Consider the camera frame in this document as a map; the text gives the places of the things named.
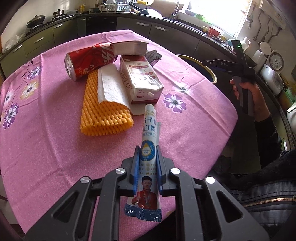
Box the white blue powder sachet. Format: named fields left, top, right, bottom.
left=124, top=104, right=162, bottom=222

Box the orange foam fruit net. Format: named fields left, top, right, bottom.
left=80, top=70, right=133, bottom=137

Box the white milk carton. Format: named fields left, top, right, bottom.
left=119, top=55, right=164, bottom=104

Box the white paper towel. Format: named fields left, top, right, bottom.
left=97, top=64, right=145, bottom=115

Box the aluminium foil tray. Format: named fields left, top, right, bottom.
left=111, top=41, right=148, bottom=55

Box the red soda can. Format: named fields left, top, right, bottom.
left=64, top=42, right=117, bottom=81

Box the yellow rimmed blue trash bin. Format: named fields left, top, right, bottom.
left=176, top=54, right=218, bottom=84

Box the person's right hand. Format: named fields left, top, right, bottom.
left=229, top=79, right=271, bottom=123

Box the white rice cooker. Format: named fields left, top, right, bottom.
left=260, top=64, right=283, bottom=96

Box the small printed wrapper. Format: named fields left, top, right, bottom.
left=144, top=50, right=162, bottom=67

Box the pink floral tablecloth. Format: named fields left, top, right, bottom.
left=1, top=30, right=238, bottom=232

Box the dish rack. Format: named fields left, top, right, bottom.
left=97, top=4, right=132, bottom=13

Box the black wok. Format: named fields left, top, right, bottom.
left=26, top=15, right=46, bottom=29

